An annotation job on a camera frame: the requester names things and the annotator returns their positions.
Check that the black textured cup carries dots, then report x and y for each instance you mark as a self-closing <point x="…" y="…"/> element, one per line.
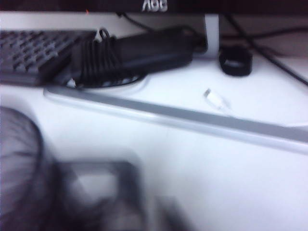
<point x="19" y="168"/>

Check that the white monitor stand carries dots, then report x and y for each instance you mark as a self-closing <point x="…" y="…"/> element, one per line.
<point x="183" y="79"/>

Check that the white raised platform board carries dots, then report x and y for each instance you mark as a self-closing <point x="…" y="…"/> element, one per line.
<point x="204" y="183"/>

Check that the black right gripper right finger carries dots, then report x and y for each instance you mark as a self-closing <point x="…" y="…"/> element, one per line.
<point x="168" y="214"/>

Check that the black keyboard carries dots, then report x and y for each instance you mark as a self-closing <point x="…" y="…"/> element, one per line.
<point x="29" y="48"/>

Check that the black power adapter brick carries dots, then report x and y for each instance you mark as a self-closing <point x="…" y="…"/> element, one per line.
<point x="156" y="53"/>

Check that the black AOC computer monitor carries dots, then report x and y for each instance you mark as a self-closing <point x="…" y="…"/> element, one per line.
<point x="72" y="4"/>

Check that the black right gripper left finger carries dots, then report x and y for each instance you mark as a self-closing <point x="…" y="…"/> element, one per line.
<point x="125" y="187"/>

